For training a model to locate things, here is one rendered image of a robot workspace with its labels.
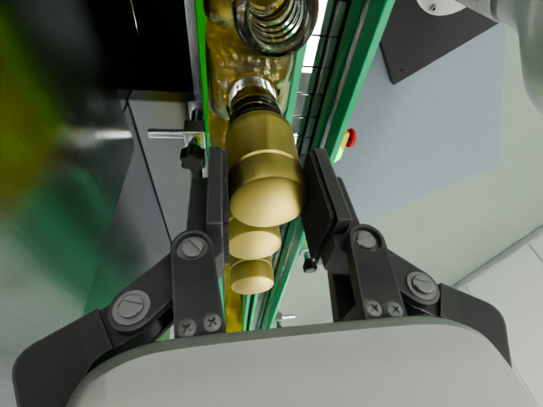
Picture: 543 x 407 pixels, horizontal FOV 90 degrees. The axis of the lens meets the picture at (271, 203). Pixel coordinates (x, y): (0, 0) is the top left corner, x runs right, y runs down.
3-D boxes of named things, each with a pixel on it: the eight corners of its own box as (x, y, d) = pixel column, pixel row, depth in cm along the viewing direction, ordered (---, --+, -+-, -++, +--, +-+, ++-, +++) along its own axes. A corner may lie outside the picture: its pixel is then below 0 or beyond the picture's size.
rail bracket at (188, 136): (154, 86, 37) (135, 148, 28) (207, 88, 38) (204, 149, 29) (160, 112, 40) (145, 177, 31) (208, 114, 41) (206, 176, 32)
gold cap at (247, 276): (238, 253, 25) (241, 299, 23) (220, 234, 23) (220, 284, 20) (274, 242, 25) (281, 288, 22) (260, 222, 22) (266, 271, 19)
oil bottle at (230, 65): (210, -36, 28) (201, 48, 14) (265, -30, 28) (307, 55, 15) (212, 27, 32) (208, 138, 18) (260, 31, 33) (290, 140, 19)
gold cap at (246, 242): (281, 182, 19) (292, 234, 16) (263, 212, 21) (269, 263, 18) (232, 170, 17) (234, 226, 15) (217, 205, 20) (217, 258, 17)
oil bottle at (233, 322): (225, 308, 102) (227, 400, 84) (240, 307, 103) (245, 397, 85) (225, 313, 107) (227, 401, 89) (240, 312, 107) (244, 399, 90)
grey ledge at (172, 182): (140, 69, 43) (124, 106, 36) (196, 72, 45) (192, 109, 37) (196, 297, 115) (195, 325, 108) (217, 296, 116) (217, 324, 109)
